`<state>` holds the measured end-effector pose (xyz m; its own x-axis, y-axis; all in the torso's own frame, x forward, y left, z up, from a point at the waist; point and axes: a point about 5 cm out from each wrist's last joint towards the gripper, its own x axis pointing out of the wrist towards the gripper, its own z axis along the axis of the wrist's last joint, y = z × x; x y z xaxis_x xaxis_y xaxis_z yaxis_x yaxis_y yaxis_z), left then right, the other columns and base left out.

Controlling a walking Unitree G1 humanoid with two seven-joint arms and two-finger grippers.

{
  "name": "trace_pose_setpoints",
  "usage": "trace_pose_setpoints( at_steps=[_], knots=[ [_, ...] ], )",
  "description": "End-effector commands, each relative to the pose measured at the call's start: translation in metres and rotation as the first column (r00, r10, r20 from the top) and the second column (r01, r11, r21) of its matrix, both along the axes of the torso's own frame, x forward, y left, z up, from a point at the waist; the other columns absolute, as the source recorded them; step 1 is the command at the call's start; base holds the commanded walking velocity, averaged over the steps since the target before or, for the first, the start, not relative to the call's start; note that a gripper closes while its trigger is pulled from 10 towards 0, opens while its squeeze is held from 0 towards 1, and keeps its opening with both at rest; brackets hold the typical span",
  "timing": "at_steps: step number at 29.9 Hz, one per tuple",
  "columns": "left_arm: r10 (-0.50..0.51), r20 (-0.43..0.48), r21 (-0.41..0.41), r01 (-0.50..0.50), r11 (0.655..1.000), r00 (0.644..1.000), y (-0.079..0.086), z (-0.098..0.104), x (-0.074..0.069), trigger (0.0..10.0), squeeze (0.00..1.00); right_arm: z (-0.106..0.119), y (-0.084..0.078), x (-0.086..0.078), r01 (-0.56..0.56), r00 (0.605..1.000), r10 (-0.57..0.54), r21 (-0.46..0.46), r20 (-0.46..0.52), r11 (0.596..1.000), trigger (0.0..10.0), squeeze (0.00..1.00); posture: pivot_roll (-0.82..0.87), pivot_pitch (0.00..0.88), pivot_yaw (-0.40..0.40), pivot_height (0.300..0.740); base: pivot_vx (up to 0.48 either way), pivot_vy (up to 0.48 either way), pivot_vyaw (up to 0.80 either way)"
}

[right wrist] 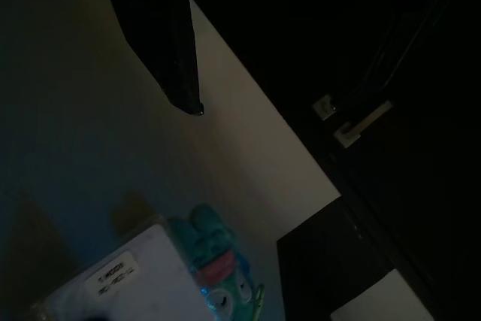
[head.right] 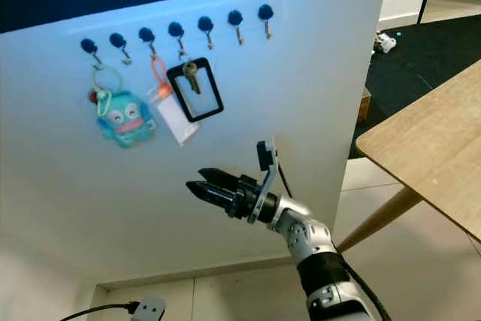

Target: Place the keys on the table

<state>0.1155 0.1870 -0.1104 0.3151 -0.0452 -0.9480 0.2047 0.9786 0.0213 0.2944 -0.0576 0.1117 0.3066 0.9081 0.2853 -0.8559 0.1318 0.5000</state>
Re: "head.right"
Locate dark blue knob metal hook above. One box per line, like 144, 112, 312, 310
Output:
138, 27, 159, 59
197, 16, 216, 51
109, 32, 131, 65
168, 22, 188, 56
80, 38, 102, 67
227, 10, 245, 45
257, 4, 275, 40

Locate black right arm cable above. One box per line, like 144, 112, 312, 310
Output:
277, 163, 393, 321

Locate orange loop clear card tag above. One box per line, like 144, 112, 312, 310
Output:
147, 54, 201, 147

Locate teal plush toy keychain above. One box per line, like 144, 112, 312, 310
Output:
87, 64, 158, 150

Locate light wooden table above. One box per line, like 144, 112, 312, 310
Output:
355, 58, 481, 241

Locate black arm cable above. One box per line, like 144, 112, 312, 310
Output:
277, 163, 393, 321
59, 301, 138, 321

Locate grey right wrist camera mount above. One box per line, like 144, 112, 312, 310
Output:
256, 139, 281, 225

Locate small cardboard box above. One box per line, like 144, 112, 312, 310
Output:
358, 88, 373, 121

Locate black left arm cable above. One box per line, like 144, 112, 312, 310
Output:
59, 301, 138, 321

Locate small white floor item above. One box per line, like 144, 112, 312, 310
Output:
375, 31, 398, 55

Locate black floor rug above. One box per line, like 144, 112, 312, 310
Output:
348, 14, 481, 161

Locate black frame badge holder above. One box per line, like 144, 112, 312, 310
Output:
166, 56, 225, 123

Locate metal key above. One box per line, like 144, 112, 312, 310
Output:
182, 60, 203, 97

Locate wooden table leg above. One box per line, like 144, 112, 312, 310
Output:
336, 186, 425, 254

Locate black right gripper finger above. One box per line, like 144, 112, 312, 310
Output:
186, 180, 238, 210
198, 168, 244, 188

